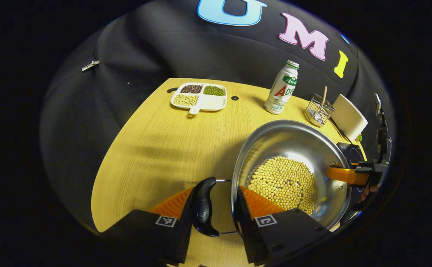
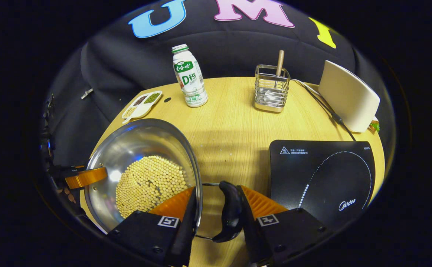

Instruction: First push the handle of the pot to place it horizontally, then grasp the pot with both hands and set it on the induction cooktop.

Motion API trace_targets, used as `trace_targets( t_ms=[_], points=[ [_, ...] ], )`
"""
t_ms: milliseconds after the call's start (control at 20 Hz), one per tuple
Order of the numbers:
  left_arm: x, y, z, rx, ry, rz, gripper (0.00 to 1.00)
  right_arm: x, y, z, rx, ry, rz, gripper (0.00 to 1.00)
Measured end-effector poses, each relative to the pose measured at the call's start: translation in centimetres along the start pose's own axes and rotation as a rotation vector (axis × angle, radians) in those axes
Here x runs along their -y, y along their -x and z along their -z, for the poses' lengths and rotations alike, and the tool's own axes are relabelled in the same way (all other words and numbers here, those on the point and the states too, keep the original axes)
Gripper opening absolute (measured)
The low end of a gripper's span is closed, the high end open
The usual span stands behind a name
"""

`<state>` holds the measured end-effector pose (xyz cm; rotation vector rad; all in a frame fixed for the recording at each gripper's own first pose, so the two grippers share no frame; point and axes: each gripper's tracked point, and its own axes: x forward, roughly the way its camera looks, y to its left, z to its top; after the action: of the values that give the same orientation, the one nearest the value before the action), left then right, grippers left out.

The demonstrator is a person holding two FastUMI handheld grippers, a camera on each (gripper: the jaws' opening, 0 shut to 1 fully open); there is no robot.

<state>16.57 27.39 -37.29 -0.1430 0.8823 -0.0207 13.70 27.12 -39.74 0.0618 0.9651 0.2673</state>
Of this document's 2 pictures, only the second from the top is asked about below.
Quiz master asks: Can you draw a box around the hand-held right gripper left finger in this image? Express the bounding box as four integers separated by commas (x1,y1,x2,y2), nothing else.
107,187,198,267

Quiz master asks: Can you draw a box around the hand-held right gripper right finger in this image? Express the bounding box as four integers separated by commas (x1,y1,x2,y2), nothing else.
236,185,333,267

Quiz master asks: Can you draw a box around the steel pot with soybeans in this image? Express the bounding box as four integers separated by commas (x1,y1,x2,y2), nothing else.
84,118,244,243

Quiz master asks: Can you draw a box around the black induction cooktop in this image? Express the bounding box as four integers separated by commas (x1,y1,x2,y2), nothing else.
268,139,376,232

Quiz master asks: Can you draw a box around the white divided dish with beans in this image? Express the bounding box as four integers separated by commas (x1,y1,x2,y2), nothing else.
122,90,163,124

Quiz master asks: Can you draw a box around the white drink bottle green label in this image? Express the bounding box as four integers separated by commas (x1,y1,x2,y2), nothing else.
171,44,208,108

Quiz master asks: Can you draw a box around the white toaster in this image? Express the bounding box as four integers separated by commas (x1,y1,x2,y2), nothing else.
318,60,380,133

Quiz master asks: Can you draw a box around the metal wire utensil holder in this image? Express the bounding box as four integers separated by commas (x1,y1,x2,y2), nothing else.
254,65,291,113

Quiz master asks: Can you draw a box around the black power cable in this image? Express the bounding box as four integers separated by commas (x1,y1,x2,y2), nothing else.
305,85,357,142

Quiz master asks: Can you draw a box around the white power cable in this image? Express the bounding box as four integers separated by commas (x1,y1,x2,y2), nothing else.
291,79,322,98

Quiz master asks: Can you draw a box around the wooden handled spoon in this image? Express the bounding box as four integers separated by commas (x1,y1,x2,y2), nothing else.
264,50,285,107

